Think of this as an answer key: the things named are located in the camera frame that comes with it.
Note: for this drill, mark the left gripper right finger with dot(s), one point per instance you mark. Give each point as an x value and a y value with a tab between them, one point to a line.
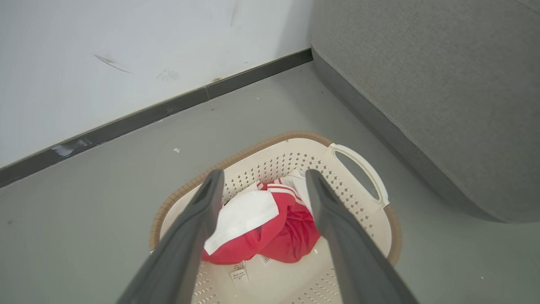
358	266

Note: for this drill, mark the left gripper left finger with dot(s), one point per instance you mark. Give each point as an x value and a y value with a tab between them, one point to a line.
177	261

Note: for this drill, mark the red and white jacket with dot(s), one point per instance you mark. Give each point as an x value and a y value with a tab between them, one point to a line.
287	236

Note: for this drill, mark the cream laundry basket brown rim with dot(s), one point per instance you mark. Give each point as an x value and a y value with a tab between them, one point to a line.
295	278

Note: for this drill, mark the grey fabric sofa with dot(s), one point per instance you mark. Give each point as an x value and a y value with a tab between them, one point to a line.
443	105

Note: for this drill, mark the black wall baseboard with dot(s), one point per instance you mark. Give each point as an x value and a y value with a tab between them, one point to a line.
147	116

